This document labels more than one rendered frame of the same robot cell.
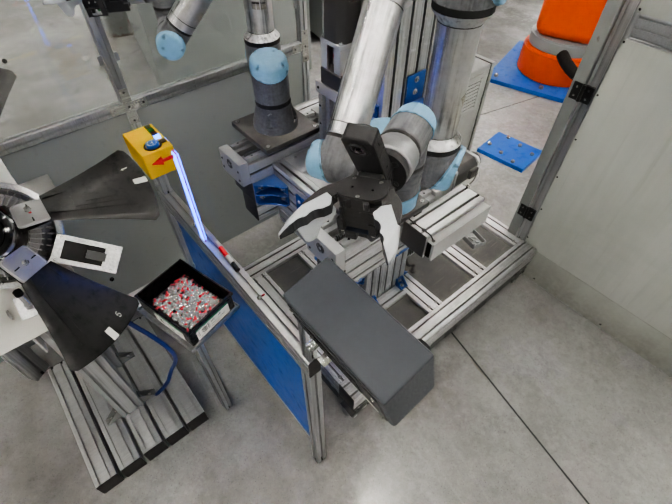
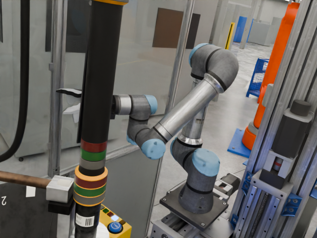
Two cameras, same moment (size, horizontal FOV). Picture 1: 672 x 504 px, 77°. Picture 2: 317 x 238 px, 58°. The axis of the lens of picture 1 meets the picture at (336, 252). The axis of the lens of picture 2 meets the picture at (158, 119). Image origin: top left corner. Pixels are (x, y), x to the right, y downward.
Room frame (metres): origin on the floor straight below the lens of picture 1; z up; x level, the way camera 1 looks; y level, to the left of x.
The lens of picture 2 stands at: (0.36, 0.70, 1.80)
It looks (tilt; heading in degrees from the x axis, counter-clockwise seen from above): 22 degrees down; 344
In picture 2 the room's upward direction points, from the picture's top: 10 degrees clockwise
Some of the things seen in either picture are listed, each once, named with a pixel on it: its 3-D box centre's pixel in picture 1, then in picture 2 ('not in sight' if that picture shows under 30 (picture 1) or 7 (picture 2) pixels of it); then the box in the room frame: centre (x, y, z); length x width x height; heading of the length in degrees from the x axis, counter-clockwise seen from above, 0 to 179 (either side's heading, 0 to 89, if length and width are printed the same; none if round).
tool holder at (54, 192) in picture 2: not in sight; (80, 214); (0.69, 0.69, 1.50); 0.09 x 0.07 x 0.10; 75
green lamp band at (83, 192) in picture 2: not in sight; (90, 183); (0.69, 0.68, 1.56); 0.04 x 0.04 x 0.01
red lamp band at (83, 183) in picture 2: not in sight; (91, 175); (0.69, 0.68, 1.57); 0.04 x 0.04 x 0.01
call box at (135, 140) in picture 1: (152, 152); (104, 232); (1.15, 0.60, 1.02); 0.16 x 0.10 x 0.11; 40
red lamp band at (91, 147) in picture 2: not in sight; (94, 141); (0.69, 0.68, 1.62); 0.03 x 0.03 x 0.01
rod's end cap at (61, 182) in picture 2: not in sight; (64, 187); (0.70, 0.72, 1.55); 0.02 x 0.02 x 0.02; 75
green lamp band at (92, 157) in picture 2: not in sight; (93, 150); (0.69, 0.68, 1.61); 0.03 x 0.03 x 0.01
